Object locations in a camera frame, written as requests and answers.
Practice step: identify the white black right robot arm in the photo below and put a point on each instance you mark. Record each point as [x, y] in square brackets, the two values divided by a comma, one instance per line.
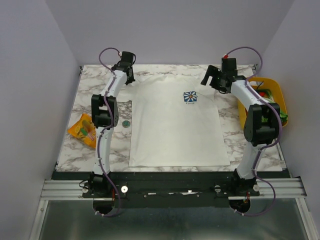
[262, 124]

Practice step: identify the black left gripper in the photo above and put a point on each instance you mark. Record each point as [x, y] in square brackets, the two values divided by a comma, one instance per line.
[131, 79]

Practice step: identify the yellow plastic basket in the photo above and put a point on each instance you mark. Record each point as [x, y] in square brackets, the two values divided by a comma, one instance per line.
[272, 90]

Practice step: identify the round green blue brooch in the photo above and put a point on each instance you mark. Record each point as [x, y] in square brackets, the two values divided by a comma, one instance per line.
[126, 124]

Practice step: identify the orange snack bag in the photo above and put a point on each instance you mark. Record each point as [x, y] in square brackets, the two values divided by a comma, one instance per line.
[84, 131]

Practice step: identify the green toy cabbage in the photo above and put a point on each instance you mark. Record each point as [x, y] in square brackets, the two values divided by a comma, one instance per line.
[283, 115]

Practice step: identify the red toy tomato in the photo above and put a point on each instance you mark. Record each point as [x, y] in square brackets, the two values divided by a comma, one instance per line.
[262, 94]

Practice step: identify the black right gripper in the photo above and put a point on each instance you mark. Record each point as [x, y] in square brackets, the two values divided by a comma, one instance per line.
[213, 77]

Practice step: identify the black mounting base plate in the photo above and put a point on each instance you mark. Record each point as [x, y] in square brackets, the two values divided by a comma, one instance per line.
[179, 179]

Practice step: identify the white t-shirt with flower print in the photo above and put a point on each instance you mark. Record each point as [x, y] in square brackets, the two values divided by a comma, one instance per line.
[175, 123]

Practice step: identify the aluminium rail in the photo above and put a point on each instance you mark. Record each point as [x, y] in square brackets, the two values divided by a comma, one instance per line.
[69, 190]

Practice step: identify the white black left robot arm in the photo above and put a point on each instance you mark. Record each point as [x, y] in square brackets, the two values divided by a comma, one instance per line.
[105, 117]

